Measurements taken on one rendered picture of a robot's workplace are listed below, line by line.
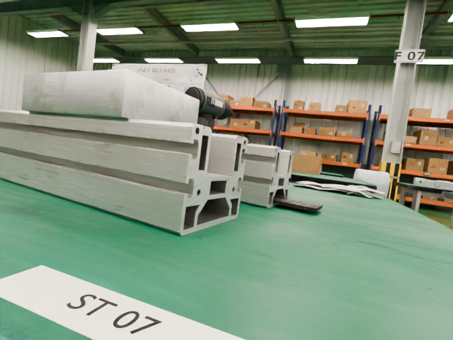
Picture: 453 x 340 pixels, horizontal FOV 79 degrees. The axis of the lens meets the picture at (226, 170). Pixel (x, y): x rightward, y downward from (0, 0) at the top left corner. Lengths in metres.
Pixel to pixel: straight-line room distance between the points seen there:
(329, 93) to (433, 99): 3.24
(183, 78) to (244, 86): 8.12
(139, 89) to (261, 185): 0.20
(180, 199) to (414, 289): 0.16
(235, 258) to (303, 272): 0.04
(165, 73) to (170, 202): 3.80
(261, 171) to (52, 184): 0.25
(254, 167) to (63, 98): 0.24
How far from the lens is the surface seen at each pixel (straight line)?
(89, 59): 9.35
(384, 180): 3.99
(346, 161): 9.93
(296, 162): 2.42
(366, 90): 11.29
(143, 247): 0.19
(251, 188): 0.39
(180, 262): 0.17
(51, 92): 0.34
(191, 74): 3.79
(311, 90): 11.24
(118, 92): 0.26
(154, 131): 0.23
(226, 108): 0.76
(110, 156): 0.26
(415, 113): 10.22
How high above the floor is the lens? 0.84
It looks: 3 degrees down
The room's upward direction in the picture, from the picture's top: 7 degrees clockwise
